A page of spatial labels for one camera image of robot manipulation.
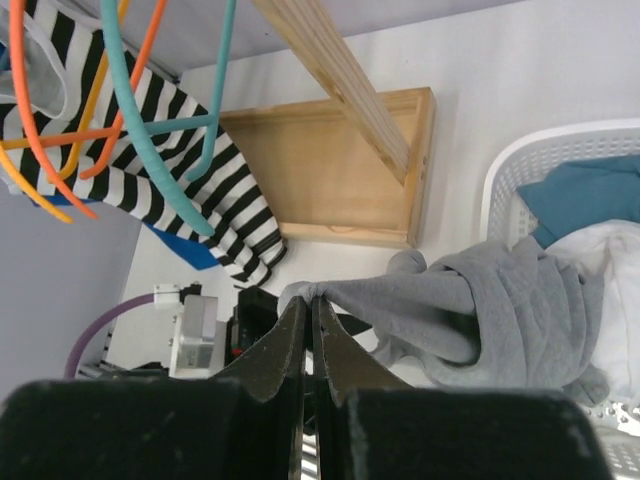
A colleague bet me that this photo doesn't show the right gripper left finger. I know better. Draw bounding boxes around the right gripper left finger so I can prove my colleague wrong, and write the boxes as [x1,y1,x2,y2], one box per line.
[213,297,307,479]

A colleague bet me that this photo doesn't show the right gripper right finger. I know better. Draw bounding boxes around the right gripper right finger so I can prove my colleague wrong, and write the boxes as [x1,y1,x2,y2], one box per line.
[312,298,409,479]

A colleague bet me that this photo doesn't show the grey tank top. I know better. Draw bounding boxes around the grey tank top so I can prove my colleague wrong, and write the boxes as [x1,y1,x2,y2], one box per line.
[278,237,609,406]

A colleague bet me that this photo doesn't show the yellow plastic hanger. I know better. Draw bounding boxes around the yellow plastic hanger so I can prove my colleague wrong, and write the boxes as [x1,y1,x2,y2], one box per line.
[0,0,132,224]

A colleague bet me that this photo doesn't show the blue tank top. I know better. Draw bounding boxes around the blue tank top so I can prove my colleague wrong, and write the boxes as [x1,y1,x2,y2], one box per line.
[29,194,226,273]

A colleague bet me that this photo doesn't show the teal plastic hanger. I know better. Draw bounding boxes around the teal plastic hanger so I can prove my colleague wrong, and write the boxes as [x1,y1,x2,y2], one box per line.
[99,0,238,237]

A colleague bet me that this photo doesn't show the orange plastic hanger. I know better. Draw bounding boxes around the orange plastic hanger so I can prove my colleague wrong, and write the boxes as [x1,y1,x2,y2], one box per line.
[1,1,186,228]

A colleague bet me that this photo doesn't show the black white striped tank top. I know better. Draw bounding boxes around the black white striped tank top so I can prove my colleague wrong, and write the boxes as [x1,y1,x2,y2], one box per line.
[4,1,286,288]

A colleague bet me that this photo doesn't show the wooden clothes rack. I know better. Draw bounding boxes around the wooden clothes rack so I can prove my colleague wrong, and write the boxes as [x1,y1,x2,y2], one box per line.
[221,1,436,248]

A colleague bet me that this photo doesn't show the white plastic laundry basket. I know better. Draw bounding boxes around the white plastic laundry basket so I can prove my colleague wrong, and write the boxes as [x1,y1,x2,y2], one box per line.
[480,118,639,479]

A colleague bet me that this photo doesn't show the teal-blue garment in basket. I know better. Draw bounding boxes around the teal-blue garment in basket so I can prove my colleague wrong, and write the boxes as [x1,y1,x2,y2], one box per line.
[517,155,639,249]

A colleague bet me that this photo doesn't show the white garment in basket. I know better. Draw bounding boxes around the white garment in basket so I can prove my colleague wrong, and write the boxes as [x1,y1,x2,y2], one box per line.
[546,220,639,407]

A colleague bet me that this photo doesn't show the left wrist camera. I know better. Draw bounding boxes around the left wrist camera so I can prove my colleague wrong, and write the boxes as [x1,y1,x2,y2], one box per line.
[153,283,218,380]

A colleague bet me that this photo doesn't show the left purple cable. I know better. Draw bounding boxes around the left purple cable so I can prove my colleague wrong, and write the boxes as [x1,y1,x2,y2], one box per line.
[63,293,157,379]

